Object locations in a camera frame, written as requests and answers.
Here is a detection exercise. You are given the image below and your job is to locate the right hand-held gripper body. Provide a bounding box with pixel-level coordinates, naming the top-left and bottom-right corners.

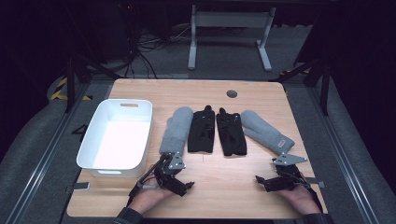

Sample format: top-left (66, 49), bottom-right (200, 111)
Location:
top-left (268, 152), bottom-right (309, 192)

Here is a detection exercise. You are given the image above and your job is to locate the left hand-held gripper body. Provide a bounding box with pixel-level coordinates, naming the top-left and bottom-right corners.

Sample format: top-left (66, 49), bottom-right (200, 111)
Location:
top-left (153, 151), bottom-right (189, 196)

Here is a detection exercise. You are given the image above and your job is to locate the grey knit mitten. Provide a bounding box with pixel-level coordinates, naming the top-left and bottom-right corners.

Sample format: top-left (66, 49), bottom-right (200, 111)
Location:
top-left (159, 106), bottom-right (194, 157)
top-left (240, 109), bottom-right (295, 157)

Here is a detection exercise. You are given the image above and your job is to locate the black glove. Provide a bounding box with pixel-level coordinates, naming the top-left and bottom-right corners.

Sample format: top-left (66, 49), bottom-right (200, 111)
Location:
top-left (187, 105), bottom-right (217, 154)
top-left (216, 107), bottom-right (248, 157)

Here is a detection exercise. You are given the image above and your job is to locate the white plastic basket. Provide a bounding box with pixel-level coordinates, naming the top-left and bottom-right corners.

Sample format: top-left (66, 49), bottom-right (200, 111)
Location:
top-left (76, 98), bottom-right (154, 179)

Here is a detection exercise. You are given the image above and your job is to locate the person's right hand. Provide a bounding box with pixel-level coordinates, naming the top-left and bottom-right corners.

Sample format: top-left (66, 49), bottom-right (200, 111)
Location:
top-left (276, 183), bottom-right (321, 216)

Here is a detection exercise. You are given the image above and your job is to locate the person's left hand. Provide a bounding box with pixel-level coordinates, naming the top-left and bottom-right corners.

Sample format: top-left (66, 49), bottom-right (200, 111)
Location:
top-left (128, 183), bottom-right (176, 216)

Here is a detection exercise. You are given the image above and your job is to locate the black metal stand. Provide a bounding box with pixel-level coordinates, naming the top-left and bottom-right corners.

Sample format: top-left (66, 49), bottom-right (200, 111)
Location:
top-left (268, 55), bottom-right (332, 117)
top-left (63, 53), bottom-right (123, 114)

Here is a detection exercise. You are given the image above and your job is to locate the yellow black floor tape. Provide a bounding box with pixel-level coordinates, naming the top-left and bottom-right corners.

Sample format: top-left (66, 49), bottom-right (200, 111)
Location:
top-left (49, 77), bottom-right (93, 102)

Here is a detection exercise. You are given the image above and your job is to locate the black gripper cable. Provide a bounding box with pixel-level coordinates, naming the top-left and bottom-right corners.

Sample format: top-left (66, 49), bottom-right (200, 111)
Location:
top-left (126, 155), bottom-right (166, 207)
top-left (295, 172), bottom-right (325, 213)

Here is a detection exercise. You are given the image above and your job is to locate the grey metal floor rail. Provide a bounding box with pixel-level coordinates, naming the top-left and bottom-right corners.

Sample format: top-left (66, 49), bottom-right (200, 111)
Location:
top-left (4, 81), bottom-right (92, 224)
top-left (305, 86), bottom-right (381, 224)

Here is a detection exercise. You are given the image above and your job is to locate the bundle of black cables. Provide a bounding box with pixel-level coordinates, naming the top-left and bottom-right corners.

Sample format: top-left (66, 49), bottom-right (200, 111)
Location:
top-left (117, 2), bottom-right (194, 79)

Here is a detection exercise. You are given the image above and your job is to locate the white desk frame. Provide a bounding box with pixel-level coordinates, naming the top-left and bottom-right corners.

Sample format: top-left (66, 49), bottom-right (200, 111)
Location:
top-left (187, 4), bottom-right (277, 72)

